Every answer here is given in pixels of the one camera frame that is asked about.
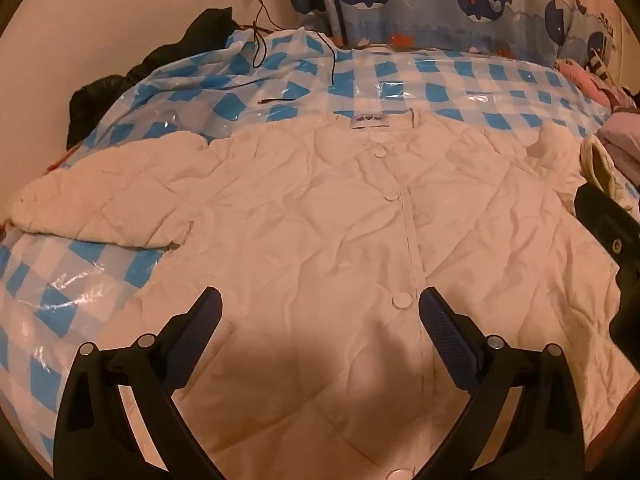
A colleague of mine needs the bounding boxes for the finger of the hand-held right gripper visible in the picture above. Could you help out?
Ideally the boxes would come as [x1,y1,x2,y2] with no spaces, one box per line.
[573,181,640,267]
[608,262,640,342]

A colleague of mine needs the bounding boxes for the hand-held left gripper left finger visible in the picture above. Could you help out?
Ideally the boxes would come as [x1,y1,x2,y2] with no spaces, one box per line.
[52,286,236,480]

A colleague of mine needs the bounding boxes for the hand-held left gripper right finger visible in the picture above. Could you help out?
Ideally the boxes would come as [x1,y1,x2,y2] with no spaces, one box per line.
[417,286,588,480]

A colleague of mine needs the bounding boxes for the white quilted jacket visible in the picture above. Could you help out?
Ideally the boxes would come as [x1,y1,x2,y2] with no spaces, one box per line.
[9,107,636,480]

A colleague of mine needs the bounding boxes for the lilac clothes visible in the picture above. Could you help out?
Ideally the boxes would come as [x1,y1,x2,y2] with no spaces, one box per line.
[597,105,640,207]

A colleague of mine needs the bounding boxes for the pink clothes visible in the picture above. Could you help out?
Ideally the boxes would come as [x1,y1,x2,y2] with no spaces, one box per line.
[555,59,615,92]

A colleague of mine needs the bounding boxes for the cream knitted slipper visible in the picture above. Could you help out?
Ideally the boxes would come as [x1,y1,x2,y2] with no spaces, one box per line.
[580,138,627,202]

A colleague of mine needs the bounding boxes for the dark striped cloth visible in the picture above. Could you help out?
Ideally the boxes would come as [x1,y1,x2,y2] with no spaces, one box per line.
[586,49,617,82]

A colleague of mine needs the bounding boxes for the black cloth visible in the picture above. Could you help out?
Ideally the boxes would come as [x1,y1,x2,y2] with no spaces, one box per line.
[67,6,242,149]

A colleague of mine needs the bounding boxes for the blue checkered plastic bed cover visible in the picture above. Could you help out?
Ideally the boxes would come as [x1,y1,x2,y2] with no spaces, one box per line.
[0,27,613,466]

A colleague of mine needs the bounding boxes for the whale print curtain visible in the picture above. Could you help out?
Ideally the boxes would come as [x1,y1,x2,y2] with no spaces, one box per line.
[287,0,625,68]

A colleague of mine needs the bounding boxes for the thin black cable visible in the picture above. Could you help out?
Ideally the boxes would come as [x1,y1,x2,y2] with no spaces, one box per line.
[220,0,337,107]

